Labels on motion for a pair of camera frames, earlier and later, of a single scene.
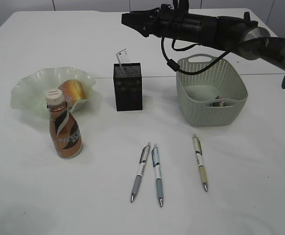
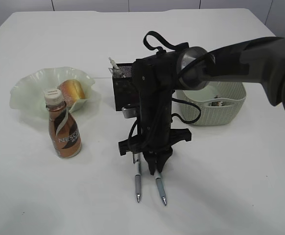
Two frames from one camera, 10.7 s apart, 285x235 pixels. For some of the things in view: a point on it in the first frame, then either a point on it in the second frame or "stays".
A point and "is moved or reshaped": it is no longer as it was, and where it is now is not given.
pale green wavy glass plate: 28,94 stays
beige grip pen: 198,150 to 115,65
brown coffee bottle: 65,131 stays
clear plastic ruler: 122,57 to 115,72
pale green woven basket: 214,98 stays
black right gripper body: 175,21 to 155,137
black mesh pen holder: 128,86 stays
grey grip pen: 143,158 is moved or reshaped
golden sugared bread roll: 73,90 stays
